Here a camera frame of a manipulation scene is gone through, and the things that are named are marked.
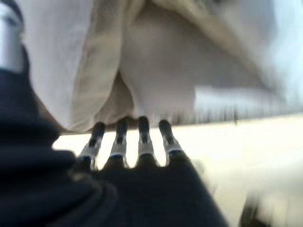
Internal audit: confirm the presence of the pale fringed throw blanket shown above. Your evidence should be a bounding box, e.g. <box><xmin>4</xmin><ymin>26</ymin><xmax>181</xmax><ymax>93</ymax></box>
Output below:
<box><xmin>118</xmin><ymin>9</ymin><xmax>303</xmax><ymax>126</ymax></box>

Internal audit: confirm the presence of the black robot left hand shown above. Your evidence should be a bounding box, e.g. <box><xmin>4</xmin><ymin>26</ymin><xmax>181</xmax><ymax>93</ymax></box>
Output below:
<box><xmin>0</xmin><ymin>0</ymin><xmax>228</xmax><ymax>227</ymax></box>

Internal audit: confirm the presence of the beige grey bed runner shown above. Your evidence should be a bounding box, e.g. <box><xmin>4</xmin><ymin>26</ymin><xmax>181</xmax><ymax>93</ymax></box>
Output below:
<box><xmin>71</xmin><ymin>0</ymin><xmax>261</xmax><ymax>132</ymax></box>

